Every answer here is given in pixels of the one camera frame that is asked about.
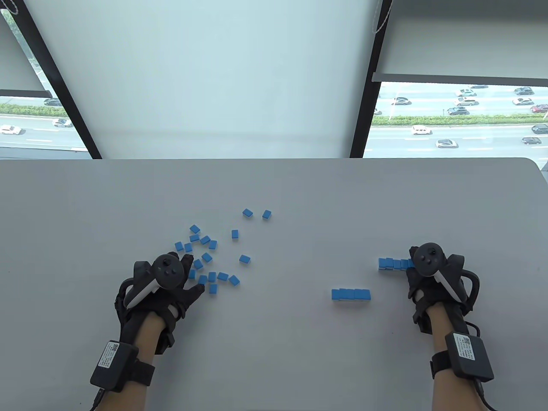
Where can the person's left hand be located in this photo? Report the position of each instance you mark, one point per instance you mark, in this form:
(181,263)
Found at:
(188,297)

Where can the person's right hand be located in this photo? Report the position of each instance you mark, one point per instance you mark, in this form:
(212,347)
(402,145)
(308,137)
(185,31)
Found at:
(424,295)

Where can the blue mahjong tiles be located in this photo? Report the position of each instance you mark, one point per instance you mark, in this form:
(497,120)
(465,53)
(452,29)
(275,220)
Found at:
(206,257)

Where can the blue mahjong tile wall row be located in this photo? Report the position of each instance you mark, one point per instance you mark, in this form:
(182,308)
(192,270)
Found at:
(391,264)
(351,294)

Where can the person's left forearm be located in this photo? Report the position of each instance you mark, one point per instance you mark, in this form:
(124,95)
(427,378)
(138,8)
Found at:
(150,332)

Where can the person's right forearm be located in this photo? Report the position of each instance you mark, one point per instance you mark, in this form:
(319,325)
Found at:
(454,394)

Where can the black and white hand controller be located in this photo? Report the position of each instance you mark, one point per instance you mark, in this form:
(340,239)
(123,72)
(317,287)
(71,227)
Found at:
(428,259)
(168,269)

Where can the green roadside hedge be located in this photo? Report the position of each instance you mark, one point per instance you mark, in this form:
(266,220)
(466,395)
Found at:
(25,110)
(449,120)

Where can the wide white roller blind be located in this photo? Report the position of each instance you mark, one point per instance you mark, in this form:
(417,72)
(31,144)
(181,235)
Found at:
(214,77)

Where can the grey roller blind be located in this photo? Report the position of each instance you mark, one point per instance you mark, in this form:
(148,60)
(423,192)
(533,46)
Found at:
(462,38)
(13,72)

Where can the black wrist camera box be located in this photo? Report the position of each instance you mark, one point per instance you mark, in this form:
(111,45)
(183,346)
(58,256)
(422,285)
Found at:
(118,367)
(471,357)

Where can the black window frame post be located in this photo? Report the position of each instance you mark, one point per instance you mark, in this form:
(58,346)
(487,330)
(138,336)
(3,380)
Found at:
(60,85)
(368,94)

